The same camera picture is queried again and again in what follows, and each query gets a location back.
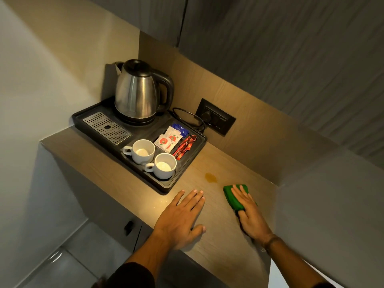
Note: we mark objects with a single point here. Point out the black wall socket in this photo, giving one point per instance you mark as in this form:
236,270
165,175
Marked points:
221,122

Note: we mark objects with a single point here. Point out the blue sachet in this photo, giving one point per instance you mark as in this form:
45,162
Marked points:
181,129

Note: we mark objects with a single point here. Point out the stainless steel electric kettle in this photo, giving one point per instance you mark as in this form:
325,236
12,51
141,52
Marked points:
135,92

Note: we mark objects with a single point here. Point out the black shirt sleeve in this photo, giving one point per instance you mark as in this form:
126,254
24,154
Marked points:
325,285
132,277

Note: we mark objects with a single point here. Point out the person's right hand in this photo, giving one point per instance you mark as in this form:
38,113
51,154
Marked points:
253,221

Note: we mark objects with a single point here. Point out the white ceramic cup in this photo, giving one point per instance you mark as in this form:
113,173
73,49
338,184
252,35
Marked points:
142,152
163,166

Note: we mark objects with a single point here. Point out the black wrist band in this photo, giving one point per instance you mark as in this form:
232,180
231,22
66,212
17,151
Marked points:
271,240

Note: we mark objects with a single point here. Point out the black right shirt sleeve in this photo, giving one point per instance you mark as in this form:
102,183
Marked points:
325,285

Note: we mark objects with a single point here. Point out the light wooden countertop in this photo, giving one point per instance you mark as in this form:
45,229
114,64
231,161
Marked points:
217,248

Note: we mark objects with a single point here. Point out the bundle of red stick sachets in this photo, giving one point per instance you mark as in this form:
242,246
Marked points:
184,146

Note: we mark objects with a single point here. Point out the person's right forearm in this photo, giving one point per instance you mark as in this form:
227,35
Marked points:
294,266

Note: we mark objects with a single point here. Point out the black left shirt sleeve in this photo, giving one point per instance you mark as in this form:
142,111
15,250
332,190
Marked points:
132,277

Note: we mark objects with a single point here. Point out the perforated metal drip grate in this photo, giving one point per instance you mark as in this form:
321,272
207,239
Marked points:
96,122

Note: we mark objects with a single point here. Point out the green sponge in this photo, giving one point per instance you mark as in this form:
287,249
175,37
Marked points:
232,197

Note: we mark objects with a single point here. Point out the grey upper cabinet door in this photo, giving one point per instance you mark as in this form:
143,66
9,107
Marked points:
285,56
144,14

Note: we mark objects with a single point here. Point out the person's left hand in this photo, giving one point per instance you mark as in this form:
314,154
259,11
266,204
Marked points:
178,220

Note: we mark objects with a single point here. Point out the black plastic tray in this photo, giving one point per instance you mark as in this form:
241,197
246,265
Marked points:
141,133

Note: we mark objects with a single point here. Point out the grey lower cabinet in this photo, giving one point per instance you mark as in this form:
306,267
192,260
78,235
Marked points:
99,203

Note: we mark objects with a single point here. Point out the white red sachet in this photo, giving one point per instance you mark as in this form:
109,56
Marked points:
174,136
163,142

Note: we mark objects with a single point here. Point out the person's left forearm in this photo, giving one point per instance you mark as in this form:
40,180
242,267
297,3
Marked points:
153,254

